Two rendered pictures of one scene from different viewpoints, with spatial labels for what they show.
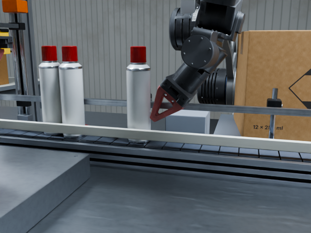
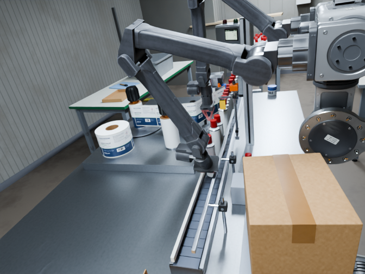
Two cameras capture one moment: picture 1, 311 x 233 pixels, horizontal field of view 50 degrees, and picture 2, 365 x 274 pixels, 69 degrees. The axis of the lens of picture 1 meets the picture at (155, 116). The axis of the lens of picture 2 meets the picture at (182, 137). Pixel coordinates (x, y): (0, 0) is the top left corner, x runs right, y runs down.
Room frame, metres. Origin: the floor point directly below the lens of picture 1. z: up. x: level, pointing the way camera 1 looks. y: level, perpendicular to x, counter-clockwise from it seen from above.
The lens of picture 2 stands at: (0.69, -0.98, 1.60)
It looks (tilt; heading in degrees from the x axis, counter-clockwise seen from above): 26 degrees down; 95
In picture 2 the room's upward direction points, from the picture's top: 10 degrees counter-clockwise
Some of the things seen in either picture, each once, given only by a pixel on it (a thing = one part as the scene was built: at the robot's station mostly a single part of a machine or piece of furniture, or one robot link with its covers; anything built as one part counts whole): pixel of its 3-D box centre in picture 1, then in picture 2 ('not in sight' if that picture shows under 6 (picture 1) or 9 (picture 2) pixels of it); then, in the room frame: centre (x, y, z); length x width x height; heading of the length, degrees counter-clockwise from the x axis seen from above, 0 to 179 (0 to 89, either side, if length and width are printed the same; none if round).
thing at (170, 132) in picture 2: not in sight; (168, 122); (0.51, 0.37, 1.03); 0.09 x 0.09 x 0.30
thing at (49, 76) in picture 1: (52, 90); (218, 133); (0.77, 0.24, 0.98); 0.05 x 0.05 x 0.20
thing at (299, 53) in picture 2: not in sight; (296, 53); (0.94, -0.31, 1.45); 0.09 x 0.08 x 0.12; 68
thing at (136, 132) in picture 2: not in sight; (140, 126); (0.26, 0.69, 0.89); 0.31 x 0.31 x 0.01
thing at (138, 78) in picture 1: (138, 95); (209, 155); (0.70, 0.04, 0.98); 0.05 x 0.05 x 0.20
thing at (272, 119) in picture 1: (273, 126); (218, 215); (0.70, -0.26, 0.91); 0.07 x 0.03 x 0.17; 165
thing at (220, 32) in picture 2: not in sight; (234, 43); (0.91, 0.45, 1.38); 0.17 x 0.10 x 0.19; 130
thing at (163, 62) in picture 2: not in sight; (154, 66); (0.15, 2.68, 0.91); 0.60 x 0.40 x 0.22; 71
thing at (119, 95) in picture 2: not in sight; (119, 95); (-0.17, 1.82, 0.82); 0.34 x 0.24 x 0.04; 73
